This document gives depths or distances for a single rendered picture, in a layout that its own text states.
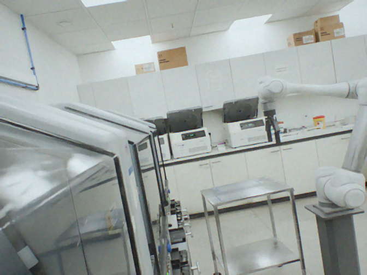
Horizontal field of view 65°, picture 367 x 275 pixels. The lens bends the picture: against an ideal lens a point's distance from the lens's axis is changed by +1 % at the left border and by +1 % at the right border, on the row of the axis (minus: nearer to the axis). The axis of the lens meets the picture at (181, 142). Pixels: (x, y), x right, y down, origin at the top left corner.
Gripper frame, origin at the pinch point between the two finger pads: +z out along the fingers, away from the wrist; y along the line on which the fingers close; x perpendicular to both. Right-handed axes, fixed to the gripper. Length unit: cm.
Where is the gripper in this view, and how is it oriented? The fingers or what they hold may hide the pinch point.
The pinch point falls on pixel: (273, 141)
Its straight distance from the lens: 191.7
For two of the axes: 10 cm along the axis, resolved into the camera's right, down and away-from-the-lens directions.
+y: -0.4, -0.7, 10.0
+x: -9.8, 1.8, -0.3
